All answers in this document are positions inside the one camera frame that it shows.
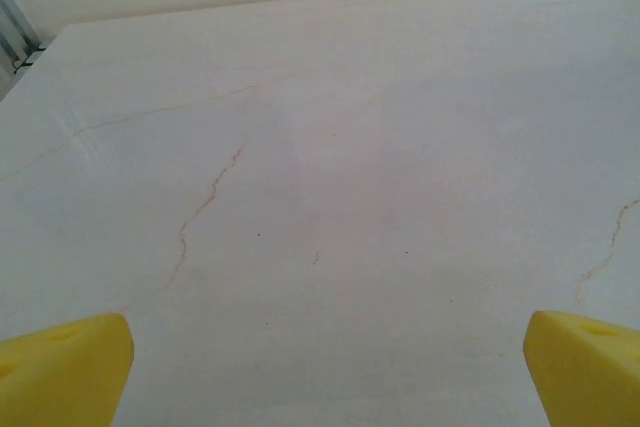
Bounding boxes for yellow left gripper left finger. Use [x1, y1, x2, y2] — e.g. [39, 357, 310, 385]
[0, 312, 135, 427]

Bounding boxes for aluminium frame post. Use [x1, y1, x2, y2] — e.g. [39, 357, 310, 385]
[0, 0, 46, 71]

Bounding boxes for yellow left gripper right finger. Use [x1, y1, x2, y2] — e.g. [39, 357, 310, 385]
[523, 310, 640, 427]

